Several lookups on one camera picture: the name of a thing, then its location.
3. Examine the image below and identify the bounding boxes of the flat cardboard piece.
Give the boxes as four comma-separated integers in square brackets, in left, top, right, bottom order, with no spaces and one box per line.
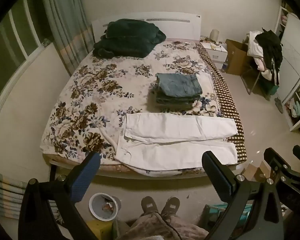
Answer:
[244,161,267,182]

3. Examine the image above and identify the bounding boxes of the pile of white clothes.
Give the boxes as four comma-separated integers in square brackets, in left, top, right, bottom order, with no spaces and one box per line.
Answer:
[247,31,273,80]

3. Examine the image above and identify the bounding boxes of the brown checked bed sheet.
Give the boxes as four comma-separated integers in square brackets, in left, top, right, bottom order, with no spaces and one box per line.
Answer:
[197,44,248,165]

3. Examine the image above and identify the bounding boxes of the teal bag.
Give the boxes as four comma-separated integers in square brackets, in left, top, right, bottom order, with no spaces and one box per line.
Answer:
[202,204,253,233]

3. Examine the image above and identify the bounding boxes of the metal frame chair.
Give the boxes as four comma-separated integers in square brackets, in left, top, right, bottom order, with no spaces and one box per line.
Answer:
[241,55,278,98]

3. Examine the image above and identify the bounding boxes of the grey slipper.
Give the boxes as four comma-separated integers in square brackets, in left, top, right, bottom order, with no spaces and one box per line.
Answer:
[274,97,283,113]

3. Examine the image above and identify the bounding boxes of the white bed headboard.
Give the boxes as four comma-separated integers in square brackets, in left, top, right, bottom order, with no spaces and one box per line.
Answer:
[91,12,202,43]

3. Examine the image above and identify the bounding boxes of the white wardrobe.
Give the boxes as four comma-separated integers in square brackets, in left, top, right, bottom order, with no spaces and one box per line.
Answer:
[275,5,300,132]

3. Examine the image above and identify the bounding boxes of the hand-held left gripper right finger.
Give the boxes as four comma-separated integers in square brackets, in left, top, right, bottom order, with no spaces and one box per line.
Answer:
[201,151,287,240]

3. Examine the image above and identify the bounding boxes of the folded blue jeans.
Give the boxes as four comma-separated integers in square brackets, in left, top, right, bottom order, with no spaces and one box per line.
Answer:
[155,73,203,97]

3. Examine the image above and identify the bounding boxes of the dark green duvet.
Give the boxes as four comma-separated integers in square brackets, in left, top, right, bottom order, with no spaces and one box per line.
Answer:
[92,19,167,58]

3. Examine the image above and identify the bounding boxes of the cardboard box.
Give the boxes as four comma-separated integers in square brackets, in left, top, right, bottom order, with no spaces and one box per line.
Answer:
[221,39,250,75]

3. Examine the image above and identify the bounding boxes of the black cable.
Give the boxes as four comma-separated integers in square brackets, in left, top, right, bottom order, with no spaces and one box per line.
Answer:
[152,212,187,240]

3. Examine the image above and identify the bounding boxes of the person's pink fleece trousers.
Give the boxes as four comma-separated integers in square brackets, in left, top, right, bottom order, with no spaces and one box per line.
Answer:
[115,211,209,240]

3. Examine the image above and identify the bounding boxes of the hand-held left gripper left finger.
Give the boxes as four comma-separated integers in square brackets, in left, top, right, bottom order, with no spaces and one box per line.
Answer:
[17,151,102,240]

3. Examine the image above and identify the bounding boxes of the person's left slipper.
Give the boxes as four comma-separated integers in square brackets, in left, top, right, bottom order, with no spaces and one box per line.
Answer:
[141,196,159,215]

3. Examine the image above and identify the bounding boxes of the striped curtain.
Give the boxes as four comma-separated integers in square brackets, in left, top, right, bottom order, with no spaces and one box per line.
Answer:
[40,0,95,77]

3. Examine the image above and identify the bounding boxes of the floral plush blanket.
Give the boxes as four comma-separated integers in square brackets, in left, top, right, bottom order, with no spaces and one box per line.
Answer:
[40,40,225,178]

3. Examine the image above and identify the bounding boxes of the white nightstand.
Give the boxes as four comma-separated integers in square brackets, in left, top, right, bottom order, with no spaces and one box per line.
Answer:
[199,41,228,64]

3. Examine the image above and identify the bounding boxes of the yellow box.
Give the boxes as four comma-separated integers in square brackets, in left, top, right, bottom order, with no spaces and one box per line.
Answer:
[86,220,113,240]

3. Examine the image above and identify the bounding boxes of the white pants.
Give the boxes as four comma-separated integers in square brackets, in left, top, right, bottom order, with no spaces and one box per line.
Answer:
[114,112,238,171]

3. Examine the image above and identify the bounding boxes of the white trash bin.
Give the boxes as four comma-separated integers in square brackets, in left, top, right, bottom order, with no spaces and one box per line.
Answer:
[89,193,120,222]

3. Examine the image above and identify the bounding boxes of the striped folded cloth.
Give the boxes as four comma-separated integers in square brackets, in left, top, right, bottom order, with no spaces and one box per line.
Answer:
[0,169,63,227]

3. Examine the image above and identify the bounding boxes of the window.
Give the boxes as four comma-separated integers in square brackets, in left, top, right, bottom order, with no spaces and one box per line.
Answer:
[0,0,53,103]

